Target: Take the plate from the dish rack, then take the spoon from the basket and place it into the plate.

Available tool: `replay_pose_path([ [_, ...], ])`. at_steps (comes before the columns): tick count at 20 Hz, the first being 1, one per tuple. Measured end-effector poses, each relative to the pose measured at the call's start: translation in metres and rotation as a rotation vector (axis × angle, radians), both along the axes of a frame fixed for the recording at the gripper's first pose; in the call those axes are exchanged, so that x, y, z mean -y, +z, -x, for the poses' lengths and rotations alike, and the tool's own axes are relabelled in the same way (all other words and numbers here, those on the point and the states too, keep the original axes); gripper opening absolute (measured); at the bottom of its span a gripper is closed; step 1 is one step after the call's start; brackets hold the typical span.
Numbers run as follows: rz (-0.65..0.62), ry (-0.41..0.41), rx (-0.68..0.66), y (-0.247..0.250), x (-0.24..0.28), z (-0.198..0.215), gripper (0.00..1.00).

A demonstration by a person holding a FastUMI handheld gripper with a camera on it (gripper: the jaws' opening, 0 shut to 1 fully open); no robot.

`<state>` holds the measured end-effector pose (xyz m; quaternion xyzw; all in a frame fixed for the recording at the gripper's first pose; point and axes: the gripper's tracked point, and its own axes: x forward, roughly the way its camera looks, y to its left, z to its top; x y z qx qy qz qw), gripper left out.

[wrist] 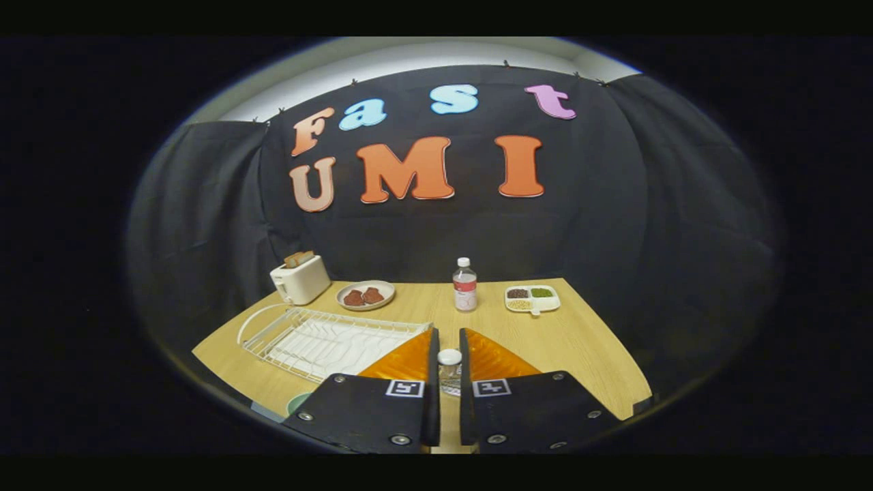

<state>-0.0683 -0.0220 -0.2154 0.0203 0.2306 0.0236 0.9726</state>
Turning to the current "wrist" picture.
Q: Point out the black backdrop cloth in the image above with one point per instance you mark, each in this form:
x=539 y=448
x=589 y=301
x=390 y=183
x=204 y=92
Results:
x=614 y=239

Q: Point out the clear plastic bottle red label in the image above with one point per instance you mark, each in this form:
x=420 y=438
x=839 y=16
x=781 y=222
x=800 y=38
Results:
x=464 y=286

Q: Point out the small beige plate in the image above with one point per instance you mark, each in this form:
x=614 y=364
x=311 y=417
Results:
x=385 y=286

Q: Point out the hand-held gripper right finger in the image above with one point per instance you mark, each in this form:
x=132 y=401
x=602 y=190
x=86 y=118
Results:
x=539 y=416

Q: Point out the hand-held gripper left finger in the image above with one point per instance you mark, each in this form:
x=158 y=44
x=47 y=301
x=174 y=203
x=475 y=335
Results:
x=354 y=416

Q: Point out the brown meat piece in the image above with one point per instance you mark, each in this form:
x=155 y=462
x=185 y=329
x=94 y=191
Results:
x=373 y=295
x=353 y=298

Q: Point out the toast slices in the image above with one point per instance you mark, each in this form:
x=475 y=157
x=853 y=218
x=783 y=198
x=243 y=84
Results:
x=299 y=258

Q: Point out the white toaster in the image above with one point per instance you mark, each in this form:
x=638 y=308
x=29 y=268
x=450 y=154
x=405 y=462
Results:
x=303 y=283

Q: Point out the pale green plate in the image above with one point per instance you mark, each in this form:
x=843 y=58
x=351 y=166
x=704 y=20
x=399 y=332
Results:
x=299 y=404

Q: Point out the white divided dish with beans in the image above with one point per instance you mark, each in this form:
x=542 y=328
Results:
x=532 y=300

